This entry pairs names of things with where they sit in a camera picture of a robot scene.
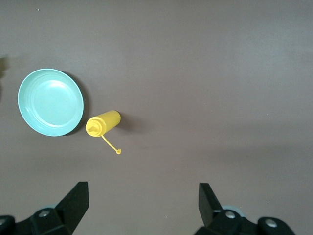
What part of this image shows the yellow squeeze bottle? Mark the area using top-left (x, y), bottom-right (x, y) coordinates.
top-left (85, 110), bottom-right (122, 156)

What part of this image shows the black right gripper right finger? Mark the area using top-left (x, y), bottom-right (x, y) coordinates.
top-left (194, 182), bottom-right (296, 235)

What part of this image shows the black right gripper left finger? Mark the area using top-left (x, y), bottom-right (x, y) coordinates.
top-left (0, 181), bottom-right (89, 235)

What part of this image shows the mint green plate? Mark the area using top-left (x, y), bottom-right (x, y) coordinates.
top-left (17, 68), bottom-right (85, 137)

